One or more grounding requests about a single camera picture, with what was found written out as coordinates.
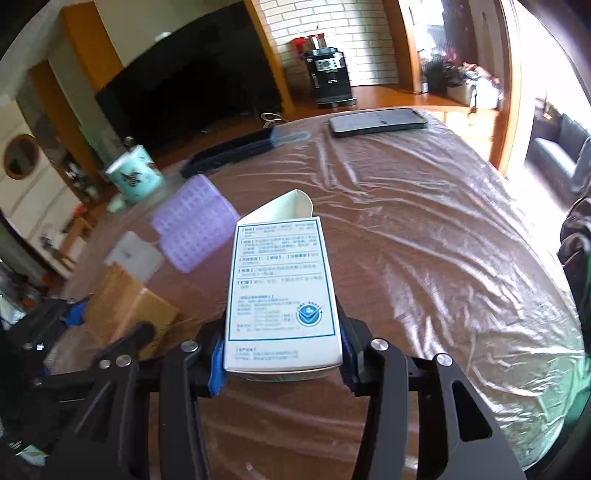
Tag white medicine box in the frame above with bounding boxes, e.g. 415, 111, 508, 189
223, 188, 345, 383

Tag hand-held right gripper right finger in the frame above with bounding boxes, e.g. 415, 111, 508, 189
335, 295, 527, 480

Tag black cased smartphone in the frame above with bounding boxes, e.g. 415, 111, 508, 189
329, 107, 428, 138

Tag grey sofa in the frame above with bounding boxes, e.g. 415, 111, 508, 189
526, 113, 591, 195

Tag black coffee machine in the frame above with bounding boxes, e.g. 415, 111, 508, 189
305, 46, 358, 109

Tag dark cloth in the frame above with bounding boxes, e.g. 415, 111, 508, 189
557, 196, 591, 305

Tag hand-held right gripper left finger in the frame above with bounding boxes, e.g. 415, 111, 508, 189
46, 318, 228, 480

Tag brown cardboard box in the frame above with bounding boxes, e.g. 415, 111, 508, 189
85, 262, 181, 361

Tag white flat box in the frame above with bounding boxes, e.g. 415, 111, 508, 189
105, 231, 164, 282

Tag purple hair roller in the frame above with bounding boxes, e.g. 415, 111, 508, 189
151, 174, 241, 236
159, 217, 234, 274

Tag pile of bags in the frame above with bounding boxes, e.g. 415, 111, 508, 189
422, 60, 504, 109

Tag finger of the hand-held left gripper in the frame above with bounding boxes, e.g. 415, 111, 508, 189
90, 322, 157, 365

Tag teal butterfly mug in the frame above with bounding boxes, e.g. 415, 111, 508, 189
105, 144, 164, 205

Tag clear plastic table cover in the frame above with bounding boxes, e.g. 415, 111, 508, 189
152, 108, 587, 472

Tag black flat television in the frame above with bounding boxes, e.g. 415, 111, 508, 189
95, 16, 283, 153

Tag round wooden wall mirror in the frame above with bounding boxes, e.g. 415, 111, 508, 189
4, 134, 40, 180

